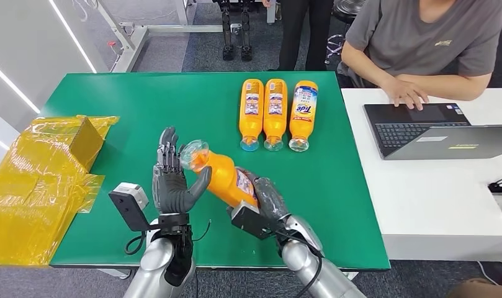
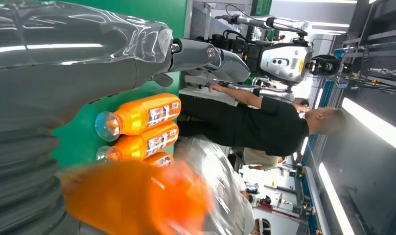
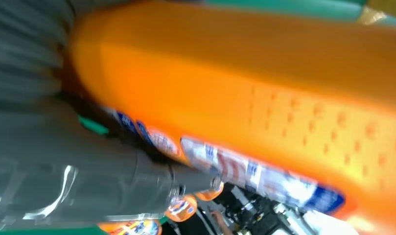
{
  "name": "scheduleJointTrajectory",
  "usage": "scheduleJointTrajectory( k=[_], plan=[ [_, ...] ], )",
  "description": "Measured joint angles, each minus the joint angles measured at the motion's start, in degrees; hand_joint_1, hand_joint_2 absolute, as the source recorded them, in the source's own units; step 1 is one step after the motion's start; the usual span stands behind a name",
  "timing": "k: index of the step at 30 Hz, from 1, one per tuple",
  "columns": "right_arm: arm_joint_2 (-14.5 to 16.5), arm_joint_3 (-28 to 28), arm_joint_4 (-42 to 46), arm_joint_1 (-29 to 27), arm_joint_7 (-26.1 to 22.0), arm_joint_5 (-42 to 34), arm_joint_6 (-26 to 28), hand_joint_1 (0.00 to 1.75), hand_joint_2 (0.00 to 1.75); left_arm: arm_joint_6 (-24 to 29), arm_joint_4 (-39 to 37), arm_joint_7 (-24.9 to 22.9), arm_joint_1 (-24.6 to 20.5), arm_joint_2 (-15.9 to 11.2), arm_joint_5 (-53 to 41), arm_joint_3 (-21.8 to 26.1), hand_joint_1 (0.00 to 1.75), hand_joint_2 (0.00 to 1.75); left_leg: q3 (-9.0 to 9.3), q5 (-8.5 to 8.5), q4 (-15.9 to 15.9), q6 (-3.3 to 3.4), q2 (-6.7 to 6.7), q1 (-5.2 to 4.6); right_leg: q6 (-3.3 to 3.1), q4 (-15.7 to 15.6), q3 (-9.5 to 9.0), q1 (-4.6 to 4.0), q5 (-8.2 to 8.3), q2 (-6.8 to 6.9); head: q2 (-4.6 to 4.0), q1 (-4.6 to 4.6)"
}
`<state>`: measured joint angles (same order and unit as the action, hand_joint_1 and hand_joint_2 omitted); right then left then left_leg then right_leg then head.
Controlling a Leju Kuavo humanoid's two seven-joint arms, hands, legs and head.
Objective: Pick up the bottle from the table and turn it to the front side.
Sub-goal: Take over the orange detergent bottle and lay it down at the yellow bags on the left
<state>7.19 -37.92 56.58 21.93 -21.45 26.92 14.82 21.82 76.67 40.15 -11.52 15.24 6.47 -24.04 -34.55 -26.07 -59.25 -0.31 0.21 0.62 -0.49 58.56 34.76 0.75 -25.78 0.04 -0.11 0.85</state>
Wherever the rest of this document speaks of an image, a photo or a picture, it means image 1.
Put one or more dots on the person standing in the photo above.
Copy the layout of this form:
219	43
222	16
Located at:
304	28

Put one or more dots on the black robot legs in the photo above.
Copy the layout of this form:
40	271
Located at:
228	37

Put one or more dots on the person's hand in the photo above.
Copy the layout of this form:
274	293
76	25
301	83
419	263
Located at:
405	92

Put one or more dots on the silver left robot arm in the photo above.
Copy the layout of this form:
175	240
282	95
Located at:
152	267

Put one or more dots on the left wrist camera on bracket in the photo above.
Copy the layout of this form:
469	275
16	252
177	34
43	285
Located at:
129	193

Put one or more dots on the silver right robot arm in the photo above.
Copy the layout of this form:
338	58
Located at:
308	263

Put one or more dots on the black power strip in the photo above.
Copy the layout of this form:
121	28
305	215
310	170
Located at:
500	188

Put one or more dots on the orange bottle showing Tide label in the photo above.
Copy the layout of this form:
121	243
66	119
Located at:
303	119

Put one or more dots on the black office chair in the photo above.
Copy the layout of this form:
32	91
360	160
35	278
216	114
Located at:
349	8

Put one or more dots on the green table mat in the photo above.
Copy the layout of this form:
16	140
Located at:
185	107

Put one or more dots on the white furniture panel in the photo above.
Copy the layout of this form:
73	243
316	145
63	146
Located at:
271	10

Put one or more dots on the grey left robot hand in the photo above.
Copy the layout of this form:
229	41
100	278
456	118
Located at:
170	193

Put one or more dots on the small red tag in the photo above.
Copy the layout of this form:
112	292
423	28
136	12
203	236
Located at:
111	43

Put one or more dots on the orange bottle showing back label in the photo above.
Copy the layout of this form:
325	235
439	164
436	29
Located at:
275	119
251	119

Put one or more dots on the white metal frame stand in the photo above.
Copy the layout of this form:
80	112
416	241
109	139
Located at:
132	41

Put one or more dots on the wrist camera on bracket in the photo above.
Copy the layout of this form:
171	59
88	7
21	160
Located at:
129	193
250	220

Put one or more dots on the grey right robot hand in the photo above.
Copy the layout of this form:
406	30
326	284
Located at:
271	201

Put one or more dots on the orange detergent bottle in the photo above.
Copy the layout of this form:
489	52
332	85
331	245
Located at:
222	177

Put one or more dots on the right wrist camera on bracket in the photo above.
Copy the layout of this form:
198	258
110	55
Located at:
250	220

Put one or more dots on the brown object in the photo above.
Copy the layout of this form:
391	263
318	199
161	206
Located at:
476	290

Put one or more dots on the white desk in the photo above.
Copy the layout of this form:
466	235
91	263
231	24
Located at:
440	205

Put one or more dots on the dark grey laptop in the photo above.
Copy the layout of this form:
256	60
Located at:
398	131

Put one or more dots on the yellow film wrapped cardboard box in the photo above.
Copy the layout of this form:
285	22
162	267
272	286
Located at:
28	185

